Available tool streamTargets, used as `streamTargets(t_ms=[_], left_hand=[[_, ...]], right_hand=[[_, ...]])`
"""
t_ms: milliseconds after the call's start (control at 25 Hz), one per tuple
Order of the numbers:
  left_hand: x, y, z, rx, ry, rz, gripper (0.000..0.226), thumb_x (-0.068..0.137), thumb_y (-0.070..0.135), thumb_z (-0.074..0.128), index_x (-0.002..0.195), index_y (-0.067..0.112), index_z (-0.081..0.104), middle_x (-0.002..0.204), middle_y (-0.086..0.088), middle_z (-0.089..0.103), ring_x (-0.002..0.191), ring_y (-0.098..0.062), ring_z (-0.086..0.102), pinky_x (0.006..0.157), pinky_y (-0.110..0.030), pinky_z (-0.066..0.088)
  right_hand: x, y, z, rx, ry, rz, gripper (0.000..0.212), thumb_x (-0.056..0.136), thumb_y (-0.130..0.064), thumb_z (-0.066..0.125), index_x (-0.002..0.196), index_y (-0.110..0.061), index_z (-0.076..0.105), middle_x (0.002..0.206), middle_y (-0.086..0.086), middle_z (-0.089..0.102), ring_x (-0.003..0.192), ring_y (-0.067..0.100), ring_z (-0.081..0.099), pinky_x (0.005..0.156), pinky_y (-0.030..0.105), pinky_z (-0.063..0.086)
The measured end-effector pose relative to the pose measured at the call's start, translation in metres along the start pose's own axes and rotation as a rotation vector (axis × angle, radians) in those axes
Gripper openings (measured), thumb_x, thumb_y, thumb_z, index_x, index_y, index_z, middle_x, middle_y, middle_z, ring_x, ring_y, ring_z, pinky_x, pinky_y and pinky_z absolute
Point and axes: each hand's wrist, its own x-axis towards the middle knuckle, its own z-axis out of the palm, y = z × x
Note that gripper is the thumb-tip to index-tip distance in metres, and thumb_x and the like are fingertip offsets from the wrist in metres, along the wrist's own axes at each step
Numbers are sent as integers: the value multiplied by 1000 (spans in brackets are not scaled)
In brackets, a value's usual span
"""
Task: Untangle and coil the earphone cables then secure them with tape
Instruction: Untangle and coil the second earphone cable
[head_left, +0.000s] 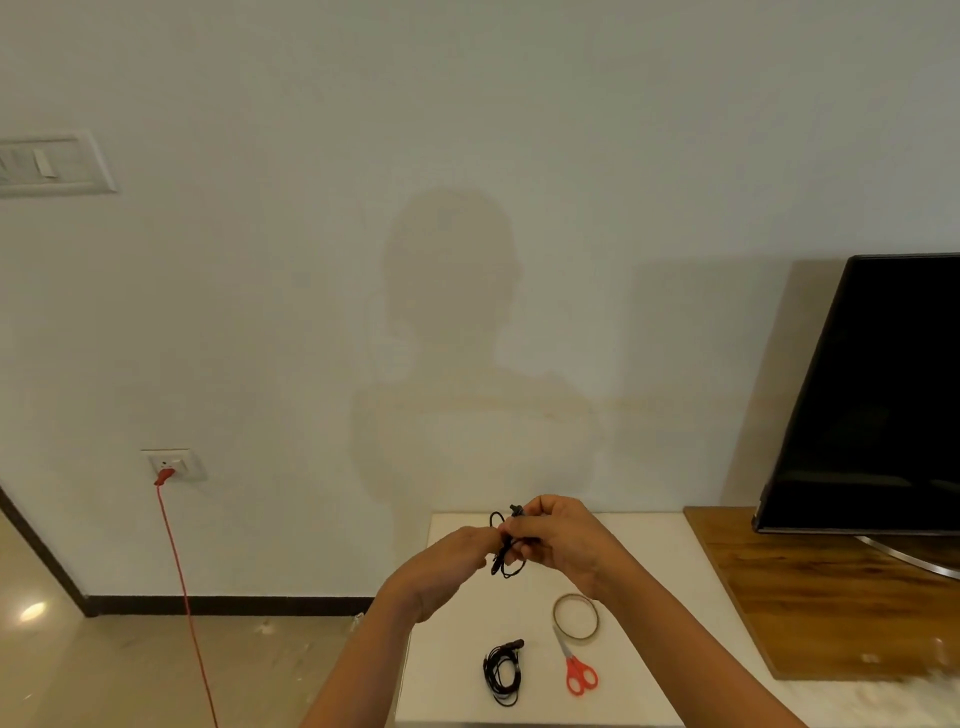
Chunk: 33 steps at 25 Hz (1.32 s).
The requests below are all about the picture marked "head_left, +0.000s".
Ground person's right hand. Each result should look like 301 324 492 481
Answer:
506 493 639 607

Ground person's left hand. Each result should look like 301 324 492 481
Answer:
374 524 505 625

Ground black earphone cable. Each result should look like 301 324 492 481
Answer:
488 503 531 581

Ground clear tape roll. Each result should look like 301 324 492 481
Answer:
552 593 604 643

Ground black earphones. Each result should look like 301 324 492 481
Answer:
482 637 527 709

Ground red scissors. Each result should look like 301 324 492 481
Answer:
551 625 601 698

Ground person's right forearm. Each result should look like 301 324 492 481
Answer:
596 558 808 728

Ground person's left forearm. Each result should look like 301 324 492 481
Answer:
301 588 421 728

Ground wooden board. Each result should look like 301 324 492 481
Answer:
682 506 960 682

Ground black television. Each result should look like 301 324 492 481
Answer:
752 253 960 538

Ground silver television stand leg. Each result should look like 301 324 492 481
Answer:
854 533 960 581

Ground white wall socket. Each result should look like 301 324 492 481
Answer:
140 447 208 483

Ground red power cable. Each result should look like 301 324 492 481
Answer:
153 467 220 728

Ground white wall switch panel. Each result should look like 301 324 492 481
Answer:
0 130 120 199

